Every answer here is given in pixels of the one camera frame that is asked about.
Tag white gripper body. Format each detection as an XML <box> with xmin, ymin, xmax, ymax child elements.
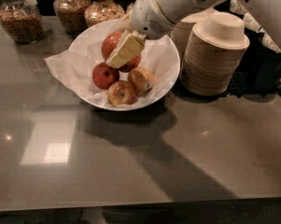
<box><xmin>131</xmin><ymin>0</ymin><xmax>175</xmax><ymax>39</ymax></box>

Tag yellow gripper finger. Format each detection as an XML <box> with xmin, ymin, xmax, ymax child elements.
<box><xmin>106</xmin><ymin>31</ymin><xmax>146</xmax><ymax>68</ymax></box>
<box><xmin>110</xmin><ymin>11</ymin><xmax>135</xmax><ymax>49</ymax></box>

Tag red apple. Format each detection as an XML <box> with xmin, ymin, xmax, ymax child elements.
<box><xmin>92</xmin><ymin>63</ymin><xmax>119</xmax><ymax>90</ymax></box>
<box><xmin>119</xmin><ymin>55</ymin><xmax>141</xmax><ymax>73</ymax></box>
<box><xmin>101</xmin><ymin>32</ymin><xmax>122</xmax><ymax>60</ymax></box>

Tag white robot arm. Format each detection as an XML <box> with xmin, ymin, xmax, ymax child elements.
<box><xmin>106</xmin><ymin>0</ymin><xmax>281</xmax><ymax>68</ymax></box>

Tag large white bowl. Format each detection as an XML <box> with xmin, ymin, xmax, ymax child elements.
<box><xmin>64</xmin><ymin>19</ymin><xmax>181</xmax><ymax>112</ymax></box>

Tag yellow apple with sticker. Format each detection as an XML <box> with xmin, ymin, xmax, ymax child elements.
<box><xmin>128</xmin><ymin>66</ymin><xmax>155</xmax><ymax>96</ymax></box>

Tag yellow-red apple bottom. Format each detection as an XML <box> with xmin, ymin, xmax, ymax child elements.
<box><xmin>107</xmin><ymin>80</ymin><xmax>137</xmax><ymax>105</ymax></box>

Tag glass jar with light cereal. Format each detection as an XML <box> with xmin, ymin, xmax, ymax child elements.
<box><xmin>84</xmin><ymin>0</ymin><xmax>125</xmax><ymax>27</ymax></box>

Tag white paper liner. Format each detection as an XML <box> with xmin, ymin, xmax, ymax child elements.
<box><xmin>44</xmin><ymin>20</ymin><xmax>179</xmax><ymax>108</ymax></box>

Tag rear stack paper bowls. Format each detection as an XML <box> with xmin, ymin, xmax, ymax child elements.
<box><xmin>171</xmin><ymin>7</ymin><xmax>217</xmax><ymax>62</ymax></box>

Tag stack paper bowls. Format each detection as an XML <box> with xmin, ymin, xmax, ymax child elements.
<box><xmin>179</xmin><ymin>12</ymin><xmax>250</xmax><ymax>96</ymax></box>
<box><xmin>171</xmin><ymin>7</ymin><xmax>217</xmax><ymax>62</ymax></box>

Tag front stack paper bowls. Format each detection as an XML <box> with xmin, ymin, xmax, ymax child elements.
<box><xmin>179</xmin><ymin>12</ymin><xmax>250</xmax><ymax>96</ymax></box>

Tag glass jar far left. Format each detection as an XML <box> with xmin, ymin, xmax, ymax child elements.
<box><xmin>0</xmin><ymin>0</ymin><xmax>44</xmax><ymax>44</ymax></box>

